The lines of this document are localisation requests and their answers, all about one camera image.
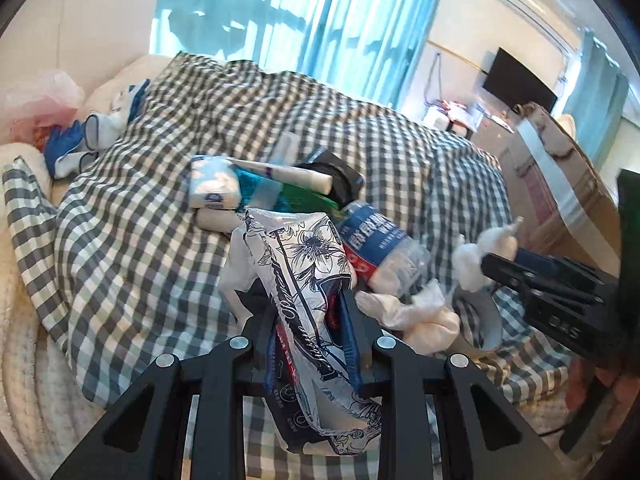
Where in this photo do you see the hanging wall cable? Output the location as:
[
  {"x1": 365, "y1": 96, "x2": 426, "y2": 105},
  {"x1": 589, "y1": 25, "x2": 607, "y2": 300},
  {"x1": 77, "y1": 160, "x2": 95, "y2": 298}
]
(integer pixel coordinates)
[{"x1": 424, "y1": 52, "x2": 447, "y2": 111}]

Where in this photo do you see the teal window curtain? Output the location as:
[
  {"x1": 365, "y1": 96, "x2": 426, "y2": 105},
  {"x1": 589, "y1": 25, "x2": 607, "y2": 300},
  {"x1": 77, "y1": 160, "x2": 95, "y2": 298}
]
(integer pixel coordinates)
[{"x1": 150, "y1": 0, "x2": 452, "y2": 112}]

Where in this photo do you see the blue white garment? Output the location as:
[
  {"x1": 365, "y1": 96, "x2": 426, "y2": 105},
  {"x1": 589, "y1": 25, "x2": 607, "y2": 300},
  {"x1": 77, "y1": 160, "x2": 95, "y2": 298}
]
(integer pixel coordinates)
[{"x1": 44, "y1": 79, "x2": 152, "y2": 179}]

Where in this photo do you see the white tissue wad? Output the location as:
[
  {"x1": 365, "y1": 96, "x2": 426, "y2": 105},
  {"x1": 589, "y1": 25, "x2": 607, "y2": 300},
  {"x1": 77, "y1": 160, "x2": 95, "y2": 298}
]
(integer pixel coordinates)
[{"x1": 452, "y1": 216, "x2": 524, "y2": 292}]

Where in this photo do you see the green snack packet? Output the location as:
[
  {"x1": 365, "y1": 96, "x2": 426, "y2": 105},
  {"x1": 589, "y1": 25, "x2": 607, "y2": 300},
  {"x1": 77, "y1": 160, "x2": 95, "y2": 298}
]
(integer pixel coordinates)
[{"x1": 279, "y1": 182, "x2": 342, "y2": 217}]

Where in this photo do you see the crumpled white tissue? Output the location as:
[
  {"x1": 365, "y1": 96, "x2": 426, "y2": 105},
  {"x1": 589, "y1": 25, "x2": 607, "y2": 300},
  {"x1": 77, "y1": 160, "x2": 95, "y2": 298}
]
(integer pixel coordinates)
[{"x1": 354, "y1": 280, "x2": 462, "y2": 357}]

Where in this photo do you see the checkered blanket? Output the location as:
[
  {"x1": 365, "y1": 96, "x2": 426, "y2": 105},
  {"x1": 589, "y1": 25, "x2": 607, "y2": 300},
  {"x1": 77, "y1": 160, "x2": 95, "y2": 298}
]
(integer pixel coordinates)
[{"x1": 2, "y1": 52, "x2": 586, "y2": 480}]

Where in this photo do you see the cardboard box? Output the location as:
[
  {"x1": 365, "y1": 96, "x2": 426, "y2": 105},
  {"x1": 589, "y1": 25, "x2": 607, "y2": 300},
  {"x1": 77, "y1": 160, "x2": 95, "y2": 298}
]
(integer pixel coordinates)
[{"x1": 499, "y1": 101, "x2": 624, "y2": 277}]

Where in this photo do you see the white small appliance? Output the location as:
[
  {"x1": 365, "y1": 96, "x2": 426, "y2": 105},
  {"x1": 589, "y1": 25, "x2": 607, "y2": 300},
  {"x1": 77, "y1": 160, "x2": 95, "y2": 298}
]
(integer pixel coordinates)
[{"x1": 424, "y1": 109, "x2": 452, "y2": 132}]

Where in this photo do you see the white squeeze tube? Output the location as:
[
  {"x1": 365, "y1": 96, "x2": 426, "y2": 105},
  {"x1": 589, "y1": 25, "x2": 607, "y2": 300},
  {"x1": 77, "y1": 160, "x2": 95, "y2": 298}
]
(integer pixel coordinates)
[{"x1": 227, "y1": 157, "x2": 334, "y2": 194}]

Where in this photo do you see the narrow teal curtain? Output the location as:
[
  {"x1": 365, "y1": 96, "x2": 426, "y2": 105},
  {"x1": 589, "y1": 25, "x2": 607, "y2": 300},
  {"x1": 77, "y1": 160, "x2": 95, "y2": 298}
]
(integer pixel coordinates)
[{"x1": 564, "y1": 27, "x2": 629, "y2": 162}]

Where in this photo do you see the black wall television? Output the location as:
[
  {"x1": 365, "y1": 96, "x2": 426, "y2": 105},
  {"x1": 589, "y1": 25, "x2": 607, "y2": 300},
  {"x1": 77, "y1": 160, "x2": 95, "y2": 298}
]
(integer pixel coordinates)
[{"x1": 481, "y1": 47, "x2": 559, "y2": 114}]

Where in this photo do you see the teal cloth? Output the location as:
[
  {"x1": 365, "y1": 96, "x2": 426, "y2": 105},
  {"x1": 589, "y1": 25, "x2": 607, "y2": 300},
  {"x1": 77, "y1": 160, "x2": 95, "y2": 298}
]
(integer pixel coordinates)
[{"x1": 234, "y1": 166, "x2": 291, "y2": 212}]

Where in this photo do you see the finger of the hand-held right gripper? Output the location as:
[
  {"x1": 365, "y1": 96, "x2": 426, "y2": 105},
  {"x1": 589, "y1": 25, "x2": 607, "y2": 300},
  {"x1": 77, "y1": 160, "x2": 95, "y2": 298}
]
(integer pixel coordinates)
[
  {"x1": 481, "y1": 253, "x2": 601, "y2": 306},
  {"x1": 515, "y1": 247, "x2": 621, "y2": 286}
]

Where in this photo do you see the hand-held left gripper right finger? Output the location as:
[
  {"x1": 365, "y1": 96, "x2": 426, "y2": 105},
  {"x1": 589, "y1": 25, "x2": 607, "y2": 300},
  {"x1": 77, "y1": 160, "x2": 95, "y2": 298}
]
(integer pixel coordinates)
[{"x1": 337, "y1": 287, "x2": 563, "y2": 480}]

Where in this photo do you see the white air conditioner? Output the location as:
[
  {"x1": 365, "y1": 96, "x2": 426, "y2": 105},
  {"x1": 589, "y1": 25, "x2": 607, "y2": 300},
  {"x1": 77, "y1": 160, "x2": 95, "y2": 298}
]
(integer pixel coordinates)
[{"x1": 496, "y1": 0, "x2": 577, "y2": 53}]

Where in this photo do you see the white blue tissue pack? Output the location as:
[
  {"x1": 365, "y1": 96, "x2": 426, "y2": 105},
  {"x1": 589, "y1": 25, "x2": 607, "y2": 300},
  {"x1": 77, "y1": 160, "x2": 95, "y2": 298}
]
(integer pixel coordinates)
[{"x1": 188, "y1": 155, "x2": 244, "y2": 210}]

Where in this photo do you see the black white floral packet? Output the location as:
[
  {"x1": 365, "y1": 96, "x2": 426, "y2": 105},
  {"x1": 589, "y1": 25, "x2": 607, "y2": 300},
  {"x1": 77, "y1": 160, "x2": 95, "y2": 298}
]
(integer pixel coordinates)
[{"x1": 227, "y1": 207, "x2": 386, "y2": 457}]

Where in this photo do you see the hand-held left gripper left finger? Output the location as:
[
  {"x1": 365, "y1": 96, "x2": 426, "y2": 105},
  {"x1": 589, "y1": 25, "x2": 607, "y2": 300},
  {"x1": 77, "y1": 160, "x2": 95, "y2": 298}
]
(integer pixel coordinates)
[{"x1": 50, "y1": 282, "x2": 281, "y2": 480}]

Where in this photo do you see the plastic water bottle blue label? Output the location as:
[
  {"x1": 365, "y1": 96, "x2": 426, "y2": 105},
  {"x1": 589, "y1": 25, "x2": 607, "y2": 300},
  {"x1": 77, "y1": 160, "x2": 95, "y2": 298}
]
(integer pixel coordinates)
[{"x1": 339, "y1": 199, "x2": 434, "y2": 295}]

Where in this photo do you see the person's right hand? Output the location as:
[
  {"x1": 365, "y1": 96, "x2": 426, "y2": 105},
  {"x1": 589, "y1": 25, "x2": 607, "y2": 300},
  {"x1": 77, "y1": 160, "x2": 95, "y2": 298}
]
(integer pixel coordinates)
[{"x1": 567, "y1": 360, "x2": 596, "y2": 413}]

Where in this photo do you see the pink plastic bag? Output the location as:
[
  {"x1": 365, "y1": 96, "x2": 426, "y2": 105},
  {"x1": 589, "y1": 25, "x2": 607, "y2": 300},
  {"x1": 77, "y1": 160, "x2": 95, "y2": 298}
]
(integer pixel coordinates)
[{"x1": 0, "y1": 70, "x2": 87, "y2": 147}]

